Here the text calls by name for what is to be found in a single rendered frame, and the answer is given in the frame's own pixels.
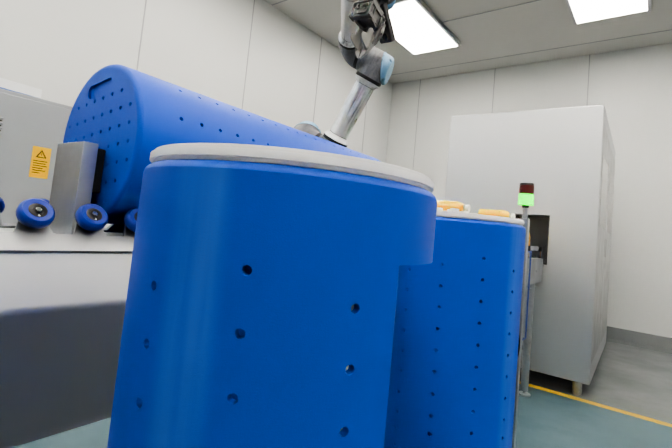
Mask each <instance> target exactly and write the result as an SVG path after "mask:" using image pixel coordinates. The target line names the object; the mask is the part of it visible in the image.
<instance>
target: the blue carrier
mask: <svg viewBox="0 0 672 448"><path fill-rule="evenodd" d="M82 141H85V142H90V143H95V144H98V145H99V146H98V148H99V149H104V150H105V151H106V152H105V160H104V167H103V174H102V182H101V189H100V193H92V197H91V204H96V205H99V206H100V207H102V208H103V209H104V210H105V211H106V212H107V214H108V223H107V224H120V225H125V223H124V216H125V214H126V213H127V212H128V211H129V210H130V209H133V208H138V206H139V198H140V191H141V183H142V175H143V171H144V169H145V167H146V166H148V165H149V164H151V162H150V153H151V151H153V150H155V149H156V148H158V147H160V146H164V145H169V144H179V143H231V144H249V145H262V146H274V147H285V148H294V149H303V150H311V151H319V152H326V153H333V154H340V155H346V156H352V157H358V158H364V159H369V160H374V161H379V160H378V159H376V158H374V157H371V156H368V155H365V154H363V153H360V152H357V151H354V150H352V149H349V148H346V147H343V146H341V145H338V144H335V143H333V142H330V141H327V140H324V139H322V138H319V137H316V136H314V135H311V134H308V133H305V132H303V131H300V130H297V129H295V128H292V127H289V126H287V125H284V124H281V123H278V122H276V121H273V120H270V119H267V118H265V117H262V116H259V115H256V114H254V113H251V112H248V111H246V110H243V109H240V108H237V107H235V106H232V105H229V104H227V103H224V102H221V101H218V100H216V99H213V98H210V97H208V96H205V95H202V94H199V93H197V92H194V91H191V90H189V89H186V88H183V87H180V86H178V85H175V84H172V83H169V82H167V81H164V80H161V79H159V78H156V77H153V76H151V75H148V74H145V73H143V72H140V71H137V70H134V69H132V68H129V67H126V66H123V65H119V64H113V65H108V66H105V67H103V68H101V69H100V70H98V71H97V72H96V73H95V74H93V75H92V76H91V78H90V79H89V80H88V81H87V82H86V84H85V85H84V87H83V88H82V90H81V91H80V93H79V95H78V97H77V99H76V101H75V103H74V105H73V108H72V110H71V113H70V116H69V119H68V122H67V126H66V130H65V134H64V139H63V143H70V142H82ZM379 162H381V161H379Z"/></svg>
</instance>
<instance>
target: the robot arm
mask: <svg viewBox="0 0 672 448"><path fill-rule="evenodd" d="M395 2H396V0H341V32H340V33H339V36H338V42H339V48H340V51H341V53H342V56H343V58H344V59H345V61H346V62H347V63H348V64H349V65H350V66H351V67H352V68H354V69H356V70H357V72H356V74H355V76H356V82H355V83H354V85H353V87H352V89H351V91H350V93H349V95H348V97H347V98H346V100H345V102H344V104H343V106H342V108H341V110H340V112H339V113H338V115H337V117H336V119H335V121H334V123H333V125H332V127H331V128H330V130H328V131H325V132H324V134H321V130H320V129H319V127H318V126H317V125H316V124H315V123H313V122H311V121H303V122H300V123H299V124H297V125H296V126H295V127H294V128H295V129H297V130H300V131H303V132H305V133H308V134H311V135H314V136H316V137H319V138H322V139H324V140H327V141H330V142H333V143H335V144H338V145H341V146H343V147H347V146H348V142H347V138H348V136H349V135H350V133H351V131H352V129H353V127H354V126H355V124H356V122H357V120H358V118H359V117H360V115H361V113H362V111H363V109H364V107H365V106H366V104H367V102H368V100H369V98H370V97H371V95H372V93H373V91H374V90H375V89H378V88H380V86H381V85H385V84H386V83H387V82H388V80H389V78H390V76H391V74H392V71H393V67H394V58H393V57H392V56H390V55H389V54H387V53H386V52H384V51H382V50H380V49H378V48H376V47H375V46H376V44H377V43H378V42H379V41H380V43H381V44H383V43H389V42H393V41H394V40H395V34H394V30H393V26H392V22H391V18H390V14H389V10H391V9H392V8H393V7H394V5H395Z"/></svg>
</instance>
